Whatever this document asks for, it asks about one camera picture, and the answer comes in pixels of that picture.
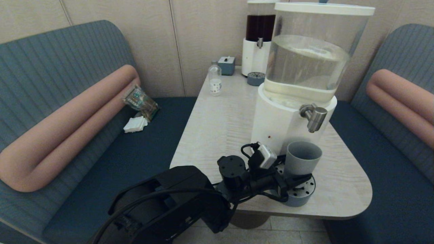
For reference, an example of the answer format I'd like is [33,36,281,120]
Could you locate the grey plastic cup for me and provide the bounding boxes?
[284,141,322,179]

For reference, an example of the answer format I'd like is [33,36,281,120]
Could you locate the large round perforated drip tray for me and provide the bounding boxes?
[268,162,316,207]

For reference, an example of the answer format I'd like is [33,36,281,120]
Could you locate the clear water dispenser white base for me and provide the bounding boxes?
[250,0,376,168]

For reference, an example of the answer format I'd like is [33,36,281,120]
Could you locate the blue-grey booth sofa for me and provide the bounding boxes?
[0,19,198,244]
[322,24,434,244]

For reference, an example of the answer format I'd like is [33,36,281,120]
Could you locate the small round drip tray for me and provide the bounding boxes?
[247,72,265,86]

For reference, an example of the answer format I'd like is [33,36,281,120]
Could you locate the small clear plastic bottle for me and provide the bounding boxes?
[208,61,222,96]

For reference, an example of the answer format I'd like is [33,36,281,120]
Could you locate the dark beverage dispenser white base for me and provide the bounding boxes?
[241,0,277,77]

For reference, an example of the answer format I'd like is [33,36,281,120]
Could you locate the small blue tissue box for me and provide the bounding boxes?
[218,56,236,76]

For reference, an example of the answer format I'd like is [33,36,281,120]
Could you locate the white folded napkins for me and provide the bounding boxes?
[123,116,149,133]

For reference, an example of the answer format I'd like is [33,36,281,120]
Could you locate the clear snack packet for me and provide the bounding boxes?
[123,85,160,122]

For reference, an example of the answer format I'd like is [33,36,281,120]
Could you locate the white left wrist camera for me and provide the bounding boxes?
[258,144,278,169]

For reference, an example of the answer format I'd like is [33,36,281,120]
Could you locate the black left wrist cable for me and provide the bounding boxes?
[240,142,289,203]

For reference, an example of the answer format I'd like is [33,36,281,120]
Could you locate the round table pedestal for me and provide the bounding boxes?
[232,212,271,229]

